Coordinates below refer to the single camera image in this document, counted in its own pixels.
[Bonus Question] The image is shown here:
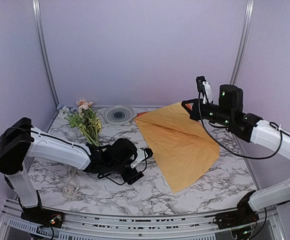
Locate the aluminium frame post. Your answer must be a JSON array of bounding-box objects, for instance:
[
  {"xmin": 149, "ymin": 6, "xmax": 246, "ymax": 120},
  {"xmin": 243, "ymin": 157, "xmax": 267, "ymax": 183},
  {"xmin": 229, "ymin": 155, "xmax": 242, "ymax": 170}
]
[
  {"xmin": 230, "ymin": 0, "xmax": 255, "ymax": 85},
  {"xmin": 32, "ymin": 0, "xmax": 60, "ymax": 109}
]

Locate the cream ribbon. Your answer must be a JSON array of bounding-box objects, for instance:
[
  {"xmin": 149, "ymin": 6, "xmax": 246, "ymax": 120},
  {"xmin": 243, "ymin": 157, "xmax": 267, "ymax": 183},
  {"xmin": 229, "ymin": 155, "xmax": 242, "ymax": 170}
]
[{"xmin": 62, "ymin": 166, "xmax": 80, "ymax": 200}]

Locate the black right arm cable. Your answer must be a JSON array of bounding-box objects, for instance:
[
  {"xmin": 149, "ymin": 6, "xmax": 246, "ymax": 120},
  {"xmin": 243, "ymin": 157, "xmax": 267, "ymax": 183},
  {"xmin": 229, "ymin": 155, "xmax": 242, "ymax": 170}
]
[{"xmin": 197, "ymin": 91, "xmax": 283, "ymax": 160}]

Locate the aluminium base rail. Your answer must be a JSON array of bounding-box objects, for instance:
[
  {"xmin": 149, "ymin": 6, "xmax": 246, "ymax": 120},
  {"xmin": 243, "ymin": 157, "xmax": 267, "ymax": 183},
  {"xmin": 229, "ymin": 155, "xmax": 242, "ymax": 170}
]
[{"xmin": 0, "ymin": 199, "xmax": 286, "ymax": 240}]

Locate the green leafy fake stem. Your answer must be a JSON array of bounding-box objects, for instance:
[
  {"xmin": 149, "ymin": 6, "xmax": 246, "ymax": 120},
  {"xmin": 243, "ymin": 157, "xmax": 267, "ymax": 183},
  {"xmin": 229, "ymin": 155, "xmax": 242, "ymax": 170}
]
[{"xmin": 65, "ymin": 112, "xmax": 83, "ymax": 128}]

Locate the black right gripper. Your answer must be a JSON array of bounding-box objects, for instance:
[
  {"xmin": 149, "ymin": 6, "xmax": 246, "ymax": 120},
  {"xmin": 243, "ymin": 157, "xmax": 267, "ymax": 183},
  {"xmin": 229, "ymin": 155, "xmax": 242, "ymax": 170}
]
[{"xmin": 182, "ymin": 98, "xmax": 233, "ymax": 127}]

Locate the yellow daisy fake bunch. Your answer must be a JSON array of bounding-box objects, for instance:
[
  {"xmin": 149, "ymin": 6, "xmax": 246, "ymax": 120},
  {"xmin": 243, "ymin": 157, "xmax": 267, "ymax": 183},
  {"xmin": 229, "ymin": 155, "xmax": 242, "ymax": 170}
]
[{"xmin": 80, "ymin": 117, "xmax": 102, "ymax": 147}]

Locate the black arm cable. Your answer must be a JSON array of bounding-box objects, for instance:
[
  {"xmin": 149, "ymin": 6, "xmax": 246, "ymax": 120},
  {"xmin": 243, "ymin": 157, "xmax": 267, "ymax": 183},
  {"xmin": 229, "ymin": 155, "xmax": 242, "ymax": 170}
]
[
  {"xmin": 197, "ymin": 91, "xmax": 283, "ymax": 160},
  {"xmin": 98, "ymin": 149, "xmax": 148, "ymax": 186}
]

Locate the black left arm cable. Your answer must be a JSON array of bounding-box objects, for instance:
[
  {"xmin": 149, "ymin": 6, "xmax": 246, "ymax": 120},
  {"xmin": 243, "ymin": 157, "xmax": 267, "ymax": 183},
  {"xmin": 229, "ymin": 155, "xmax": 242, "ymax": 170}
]
[{"xmin": 98, "ymin": 149, "xmax": 148, "ymax": 186}]

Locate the pink rose fake stem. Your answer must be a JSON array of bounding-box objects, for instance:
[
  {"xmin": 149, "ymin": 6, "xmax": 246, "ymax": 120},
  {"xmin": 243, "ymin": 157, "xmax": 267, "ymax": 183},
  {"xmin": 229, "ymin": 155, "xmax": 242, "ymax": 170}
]
[{"xmin": 76, "ymin": 100, "xmax": 95, "ymax": 119}]

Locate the grey ringed plate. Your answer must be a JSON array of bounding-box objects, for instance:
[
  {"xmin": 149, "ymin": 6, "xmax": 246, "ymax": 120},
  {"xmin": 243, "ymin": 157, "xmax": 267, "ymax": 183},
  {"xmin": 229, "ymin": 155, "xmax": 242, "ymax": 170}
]
[{"xmin": 102, "ymin": 105, "xmax": 137, "ymax": 125}]

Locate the aluminium frame post left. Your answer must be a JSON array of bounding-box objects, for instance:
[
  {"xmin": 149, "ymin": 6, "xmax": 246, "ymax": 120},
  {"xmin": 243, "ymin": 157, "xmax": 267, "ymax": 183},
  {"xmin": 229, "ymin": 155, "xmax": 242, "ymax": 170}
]
[{"xmin": 32, "ymin": 0, "xmax": 60, "ymax": 109}]

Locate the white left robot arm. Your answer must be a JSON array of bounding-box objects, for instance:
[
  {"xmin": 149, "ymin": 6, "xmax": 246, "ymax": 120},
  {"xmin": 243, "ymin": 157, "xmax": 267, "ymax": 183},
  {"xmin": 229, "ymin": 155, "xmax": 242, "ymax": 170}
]
[{"xmin": 0, "ymin": 117, "xmax": 153, "ymax": 223}]

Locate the aluminium frame post right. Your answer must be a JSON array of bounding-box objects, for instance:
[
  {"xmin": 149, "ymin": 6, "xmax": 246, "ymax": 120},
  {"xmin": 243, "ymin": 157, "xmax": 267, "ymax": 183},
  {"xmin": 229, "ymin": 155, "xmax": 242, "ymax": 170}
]
[{"xmin": 230, "ymin": 0, "xmax": 255, "ymax": 85}]

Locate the blue fake flower stem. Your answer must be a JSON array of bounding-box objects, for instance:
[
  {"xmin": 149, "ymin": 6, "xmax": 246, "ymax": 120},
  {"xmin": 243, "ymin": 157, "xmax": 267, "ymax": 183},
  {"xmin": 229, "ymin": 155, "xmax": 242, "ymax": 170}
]
[{"xmin": 58, "ymin": 106, "xmax": 70, "ymax": 119}]

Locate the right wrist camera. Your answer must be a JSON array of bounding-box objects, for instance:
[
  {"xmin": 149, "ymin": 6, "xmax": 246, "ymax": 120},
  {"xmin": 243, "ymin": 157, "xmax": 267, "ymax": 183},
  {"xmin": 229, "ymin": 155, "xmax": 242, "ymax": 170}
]
[{"xmin": 196, "ymin": 76, "xmax": 213, "ymax": 105}]

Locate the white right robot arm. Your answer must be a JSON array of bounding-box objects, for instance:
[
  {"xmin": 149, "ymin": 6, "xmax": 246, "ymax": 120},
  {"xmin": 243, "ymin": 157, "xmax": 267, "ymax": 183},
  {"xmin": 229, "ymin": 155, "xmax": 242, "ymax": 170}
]
[{"xmin": 181, "ymin": 83, "xmax": 290, "ymax": 224}]

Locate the brown orange wrapping paper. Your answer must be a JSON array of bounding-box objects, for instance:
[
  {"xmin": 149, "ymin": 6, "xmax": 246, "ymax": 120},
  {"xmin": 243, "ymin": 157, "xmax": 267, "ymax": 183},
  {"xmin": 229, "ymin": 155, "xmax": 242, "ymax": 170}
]
[{"xmin": 135, "ymin": 102, "xmax": 220, "ymax": 193}]

